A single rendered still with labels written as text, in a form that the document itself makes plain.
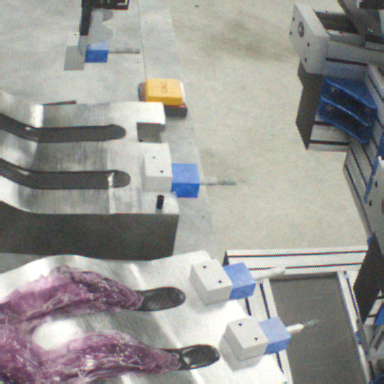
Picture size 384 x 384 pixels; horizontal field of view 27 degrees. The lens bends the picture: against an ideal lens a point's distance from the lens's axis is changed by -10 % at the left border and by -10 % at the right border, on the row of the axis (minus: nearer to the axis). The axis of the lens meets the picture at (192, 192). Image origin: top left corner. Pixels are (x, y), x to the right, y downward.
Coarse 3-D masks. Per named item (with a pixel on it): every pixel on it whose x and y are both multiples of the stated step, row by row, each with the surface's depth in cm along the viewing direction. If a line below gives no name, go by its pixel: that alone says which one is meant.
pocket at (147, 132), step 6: (138, 126) 130; (144, 126) 131; (150, 126) 131; (156, 126) 131; (162, 126) 131; (138, 132) 131; (144, 132) 131; (150, 132) 132; (156, 132) 132; (162, 132) 131; (138, 138) 131; (144, 138) 131; (150, 138) 132; (156, 138) 132; (162, 138) 130
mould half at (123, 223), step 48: (0, 96) 127; (0, 144) 118; (48, 144) 124; (96, 144) 125; (144, 144) 126; (0, 192) 111; (48, 192) 116; (96, 192) 117; (144, 192) 118; (0, 240) 115; (48, 240) 116; (96, 240) 117; (144, 240) 118
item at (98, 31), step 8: (96, 16) 130; (80, 24) 130; (96, 24) 130; (104, 24) 131; (96, 32) 131; (104, 32) 131; (112, 32) 132; (80, 40) 131; (88, 40) 131; (96, 40) 132; (104, 40) 132; (80, 48) 133
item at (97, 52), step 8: (72, 32) 137; (72, 40) 135; (72, 48) 134; (88, 48) 136; (96, 48) 136; (104, 48) 136; (112, 48) 138; (120, 48) 138; (128, 48) 138; (136, 48) 139; (64, 56) 139; (72, 56) 135; (80, 56) 135; (88, 56) 136; (96, 56) 136; (104, 56) 136; (64, 64) 136; (72, 64) 136; (80, 64) 136
